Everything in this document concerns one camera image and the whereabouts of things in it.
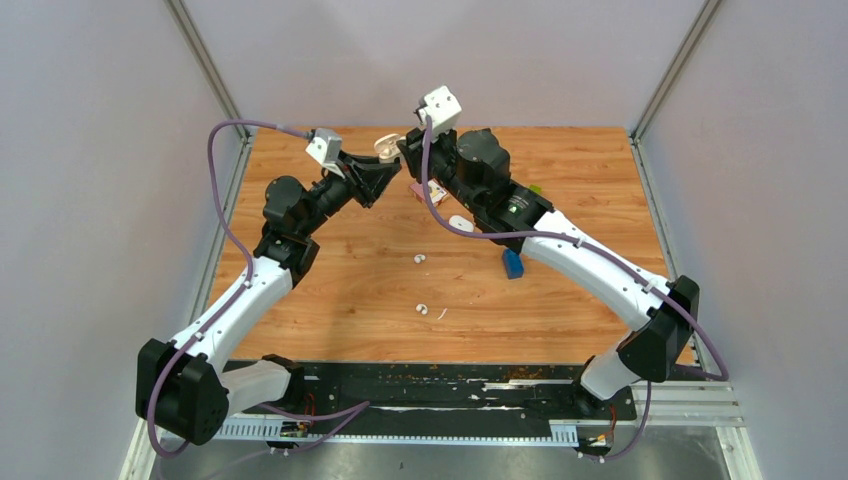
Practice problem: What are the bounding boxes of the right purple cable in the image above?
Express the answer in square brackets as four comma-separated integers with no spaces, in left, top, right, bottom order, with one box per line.
[419,115,730,464]

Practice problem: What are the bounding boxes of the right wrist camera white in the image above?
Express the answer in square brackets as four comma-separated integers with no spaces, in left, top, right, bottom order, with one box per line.
[415,85,462,138]

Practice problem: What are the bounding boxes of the blue building block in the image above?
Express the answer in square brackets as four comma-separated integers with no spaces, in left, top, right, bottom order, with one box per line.
[501,249,525,280]

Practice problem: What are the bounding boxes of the left aluminium corner post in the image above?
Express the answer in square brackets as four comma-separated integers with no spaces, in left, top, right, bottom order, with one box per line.
[164,0,241,119]

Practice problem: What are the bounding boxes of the aluminium corner post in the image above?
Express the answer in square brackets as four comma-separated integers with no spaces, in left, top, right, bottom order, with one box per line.
[630,0,723,144]
[164,0,241,119]

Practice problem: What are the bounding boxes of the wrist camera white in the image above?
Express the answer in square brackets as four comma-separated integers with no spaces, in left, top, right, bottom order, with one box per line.
[415,85,462,138]
[305,128,344,178]

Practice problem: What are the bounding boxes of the right aluminium corner post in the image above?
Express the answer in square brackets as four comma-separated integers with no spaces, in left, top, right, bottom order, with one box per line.
[630,0,723,144]

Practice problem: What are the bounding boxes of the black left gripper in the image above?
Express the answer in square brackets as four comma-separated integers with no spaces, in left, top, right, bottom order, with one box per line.
[299,150,402,238]

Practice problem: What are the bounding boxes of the white earbud charging case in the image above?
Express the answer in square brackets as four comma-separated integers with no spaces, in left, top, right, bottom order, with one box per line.
[373,133,403,163]

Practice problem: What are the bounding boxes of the playing card box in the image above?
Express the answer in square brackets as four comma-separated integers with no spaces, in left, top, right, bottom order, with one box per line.
[409,180,450,207]

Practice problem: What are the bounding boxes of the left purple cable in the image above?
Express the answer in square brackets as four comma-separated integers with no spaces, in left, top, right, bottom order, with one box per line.
[145,119,314,460]

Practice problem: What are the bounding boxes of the purple cable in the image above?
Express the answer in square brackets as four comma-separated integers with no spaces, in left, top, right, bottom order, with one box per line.
[145,119,314,460]
[419,115,730,464]

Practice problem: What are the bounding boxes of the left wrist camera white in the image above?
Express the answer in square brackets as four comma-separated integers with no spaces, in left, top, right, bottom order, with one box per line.
[305,128,344,178]

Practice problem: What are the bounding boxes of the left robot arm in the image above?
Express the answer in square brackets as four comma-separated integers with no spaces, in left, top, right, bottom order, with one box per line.
[135,152,402,445]

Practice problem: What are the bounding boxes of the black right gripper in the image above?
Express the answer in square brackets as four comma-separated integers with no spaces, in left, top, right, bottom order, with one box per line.
[397,120,481,215]

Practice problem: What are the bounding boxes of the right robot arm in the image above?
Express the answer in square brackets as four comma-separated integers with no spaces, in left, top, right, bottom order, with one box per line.
[398,128,700,418]

